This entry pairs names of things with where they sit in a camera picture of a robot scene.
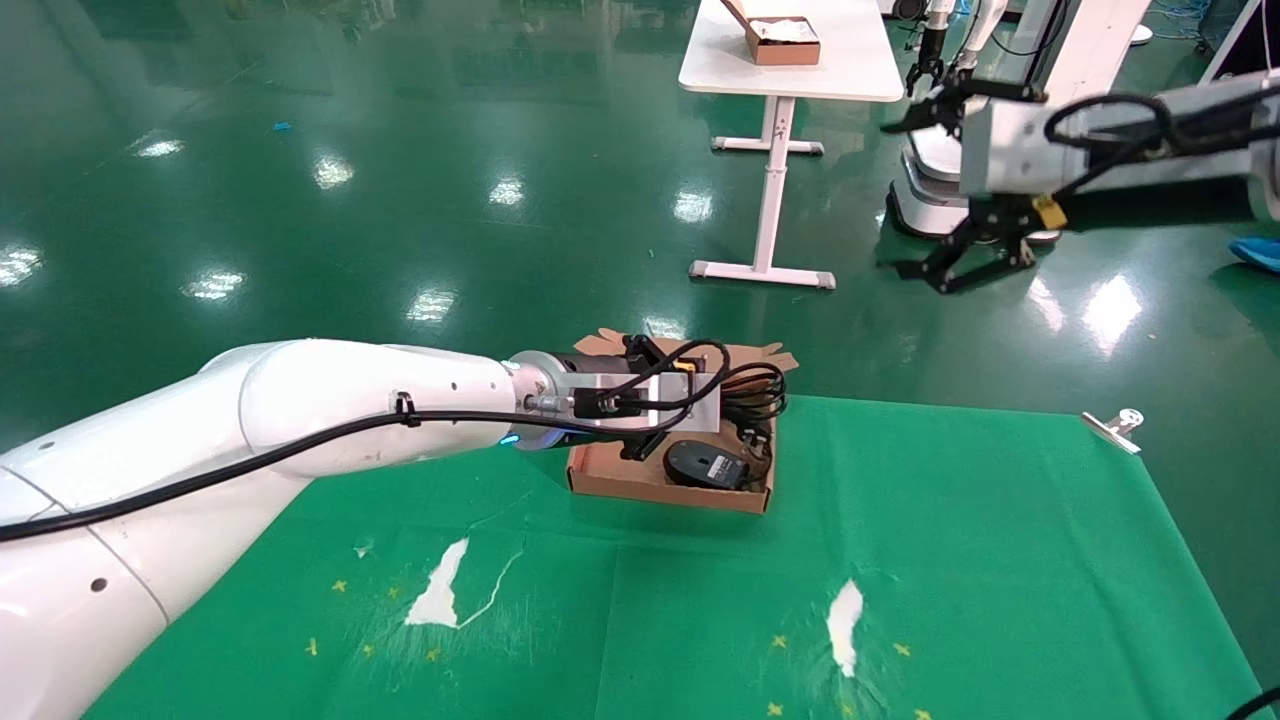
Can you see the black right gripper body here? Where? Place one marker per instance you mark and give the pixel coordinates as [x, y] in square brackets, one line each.
[1012, 210]

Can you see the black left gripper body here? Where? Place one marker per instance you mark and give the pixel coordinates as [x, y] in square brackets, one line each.
[595, 366]

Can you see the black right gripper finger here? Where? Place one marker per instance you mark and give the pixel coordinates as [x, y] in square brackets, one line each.
[985, 255]
[945, 100]

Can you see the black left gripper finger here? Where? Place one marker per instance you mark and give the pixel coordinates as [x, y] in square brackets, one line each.
[655, 360]
[642, 445]

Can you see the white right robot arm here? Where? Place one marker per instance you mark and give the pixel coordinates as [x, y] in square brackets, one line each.
[1230, 165]

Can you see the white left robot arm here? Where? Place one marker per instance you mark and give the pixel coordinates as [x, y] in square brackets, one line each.
[330, 390]

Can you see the open brown cardboard box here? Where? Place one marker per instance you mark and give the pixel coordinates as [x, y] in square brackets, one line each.
[640, 482]

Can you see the brown box with white contents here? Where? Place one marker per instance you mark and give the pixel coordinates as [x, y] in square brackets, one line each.
[785, 45]

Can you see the white background wheeled robot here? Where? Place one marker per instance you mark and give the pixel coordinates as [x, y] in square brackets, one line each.
[925, 190]

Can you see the white background table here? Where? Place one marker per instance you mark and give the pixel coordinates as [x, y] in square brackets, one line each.
[850, 60]

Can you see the small white round base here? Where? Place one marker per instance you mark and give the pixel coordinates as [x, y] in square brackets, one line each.
[1141, 36]

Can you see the silver metal cloth clip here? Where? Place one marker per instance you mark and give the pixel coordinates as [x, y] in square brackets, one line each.
[1115, 430]

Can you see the blue object on floor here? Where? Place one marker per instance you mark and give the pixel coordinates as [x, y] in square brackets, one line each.
[1260, 255]

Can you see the white stand with round base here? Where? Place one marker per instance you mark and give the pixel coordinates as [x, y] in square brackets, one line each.
[1232, 42]

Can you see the green cloth mat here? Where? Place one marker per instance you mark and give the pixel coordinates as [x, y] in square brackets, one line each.
[900, 560]

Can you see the black wheeled equipment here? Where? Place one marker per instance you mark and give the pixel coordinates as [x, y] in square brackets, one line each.
[1270, 50]

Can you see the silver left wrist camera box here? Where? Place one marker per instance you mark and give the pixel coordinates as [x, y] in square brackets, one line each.
[690, 405]

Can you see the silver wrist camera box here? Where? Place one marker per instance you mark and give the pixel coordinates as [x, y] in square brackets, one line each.
[1005, 150]
[690, 405]

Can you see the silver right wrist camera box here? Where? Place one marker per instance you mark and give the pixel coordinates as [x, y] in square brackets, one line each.
[1005, 150]

